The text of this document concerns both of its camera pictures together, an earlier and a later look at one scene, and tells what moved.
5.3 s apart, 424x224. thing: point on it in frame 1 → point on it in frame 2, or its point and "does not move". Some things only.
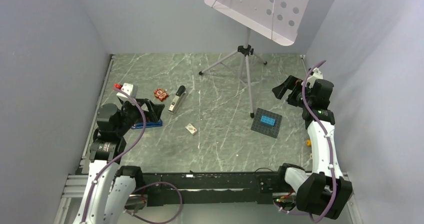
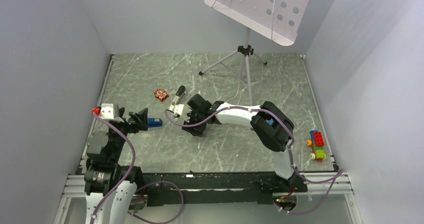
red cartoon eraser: (161, 94) does not move
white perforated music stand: (277, 11) does not move
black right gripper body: (296, 97) → (194, 117)
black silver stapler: (181, 92) does not move
